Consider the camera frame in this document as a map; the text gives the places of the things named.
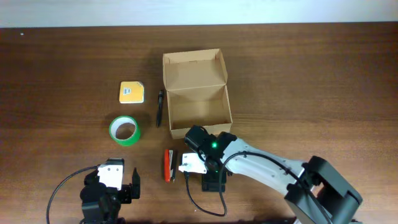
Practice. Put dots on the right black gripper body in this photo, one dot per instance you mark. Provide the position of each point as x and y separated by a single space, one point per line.
212 182

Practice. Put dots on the orange black stapler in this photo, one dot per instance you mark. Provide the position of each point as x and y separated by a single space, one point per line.
170 165

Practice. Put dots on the green tape roll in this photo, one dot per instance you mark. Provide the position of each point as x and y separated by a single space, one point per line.
124 130

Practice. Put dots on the yellow sticky note pad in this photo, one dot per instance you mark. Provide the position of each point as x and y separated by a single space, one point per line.
131 92

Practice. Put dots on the brown cardboard box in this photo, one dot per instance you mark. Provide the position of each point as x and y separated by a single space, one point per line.
197 94

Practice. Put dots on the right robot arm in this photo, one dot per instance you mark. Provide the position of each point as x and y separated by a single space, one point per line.
315 191

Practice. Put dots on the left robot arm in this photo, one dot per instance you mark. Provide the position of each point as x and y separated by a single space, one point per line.
105 211

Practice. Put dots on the black pen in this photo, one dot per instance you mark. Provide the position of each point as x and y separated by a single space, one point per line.
160 108

